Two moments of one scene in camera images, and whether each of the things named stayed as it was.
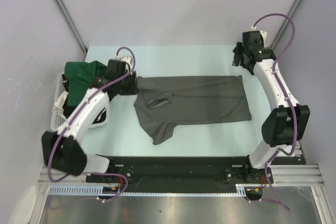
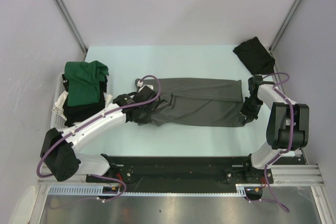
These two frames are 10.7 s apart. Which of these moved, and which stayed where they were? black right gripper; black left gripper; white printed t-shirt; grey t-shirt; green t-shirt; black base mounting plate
Moved: black left gripper; grey t-shirt; black right gripper
Stayed: black base mounting plate; white printed t-shirt; green t-shirt
